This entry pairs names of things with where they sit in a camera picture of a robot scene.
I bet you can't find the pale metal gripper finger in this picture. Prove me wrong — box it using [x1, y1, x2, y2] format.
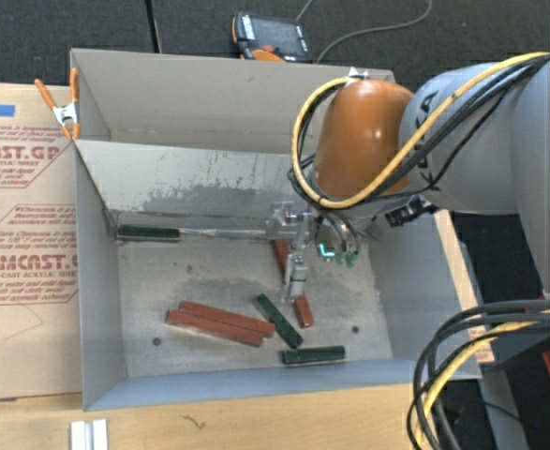
[295, 252, 310, 299]
[279, 253, 298, 306]

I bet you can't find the dark green flat block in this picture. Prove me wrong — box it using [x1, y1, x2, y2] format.
[281, 345, 347, 366]
[116, 224, 182, 242]
[253, 293, 305, 350]

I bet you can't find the grey metal bin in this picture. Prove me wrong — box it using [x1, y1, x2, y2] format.
[69, 48, 481, 413]

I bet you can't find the brown cardboard board red print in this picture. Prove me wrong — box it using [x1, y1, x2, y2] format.
[0, 81, 495, 404]

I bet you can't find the black cylinder on white bracket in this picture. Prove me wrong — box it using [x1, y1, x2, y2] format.
[384, 196, 439, 229]

